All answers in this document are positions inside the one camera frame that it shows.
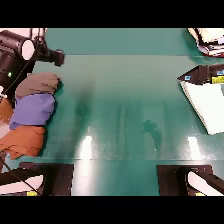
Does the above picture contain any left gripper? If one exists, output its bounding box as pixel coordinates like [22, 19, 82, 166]
[45, 48, 66, 67]

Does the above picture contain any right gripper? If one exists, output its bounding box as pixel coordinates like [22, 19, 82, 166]
[192, 63, 224, 86]

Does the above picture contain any taupe T-shirt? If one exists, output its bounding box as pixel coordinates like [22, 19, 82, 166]
[14, 72, 61, 101]

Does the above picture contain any heap of clothes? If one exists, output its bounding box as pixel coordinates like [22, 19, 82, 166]
[187, 28, 224, 59]

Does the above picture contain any blue garment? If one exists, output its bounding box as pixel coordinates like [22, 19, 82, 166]
[8, 92, 56, 131]

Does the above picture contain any orange garment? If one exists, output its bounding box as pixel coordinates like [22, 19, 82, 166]
[0, 125, 46, 161]

